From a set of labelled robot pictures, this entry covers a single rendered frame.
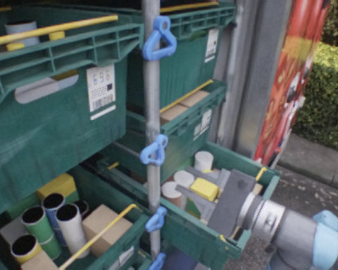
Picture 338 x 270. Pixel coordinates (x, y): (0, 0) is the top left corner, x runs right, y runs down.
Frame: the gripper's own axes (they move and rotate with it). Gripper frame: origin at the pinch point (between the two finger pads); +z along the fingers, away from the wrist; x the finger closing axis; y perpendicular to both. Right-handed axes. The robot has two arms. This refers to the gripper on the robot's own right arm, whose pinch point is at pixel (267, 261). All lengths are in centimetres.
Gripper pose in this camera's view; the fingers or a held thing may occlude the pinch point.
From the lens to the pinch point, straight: 108.2
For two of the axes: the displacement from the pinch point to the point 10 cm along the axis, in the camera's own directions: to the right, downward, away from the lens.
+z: -4.3, 7.1, 5.6
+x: 4.4, -3.8, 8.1
